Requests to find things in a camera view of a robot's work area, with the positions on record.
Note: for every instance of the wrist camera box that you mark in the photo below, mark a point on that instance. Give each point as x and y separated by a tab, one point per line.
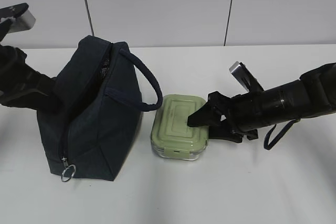
16	18
245	78

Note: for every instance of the green lid glass container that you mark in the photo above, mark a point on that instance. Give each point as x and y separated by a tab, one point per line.
171	137

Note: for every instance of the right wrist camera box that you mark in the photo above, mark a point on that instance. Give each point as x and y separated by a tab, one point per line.
245	78

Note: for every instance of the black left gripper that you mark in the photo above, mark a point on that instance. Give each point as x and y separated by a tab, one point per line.
24	87

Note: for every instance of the dark blue lunch bag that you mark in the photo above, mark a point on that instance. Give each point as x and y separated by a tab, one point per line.
104	89

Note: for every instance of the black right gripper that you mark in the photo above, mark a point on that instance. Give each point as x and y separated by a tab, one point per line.
230	119

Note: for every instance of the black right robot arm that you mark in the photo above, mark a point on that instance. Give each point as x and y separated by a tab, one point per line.
311	96

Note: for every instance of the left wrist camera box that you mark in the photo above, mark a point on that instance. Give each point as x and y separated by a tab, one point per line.
16	18

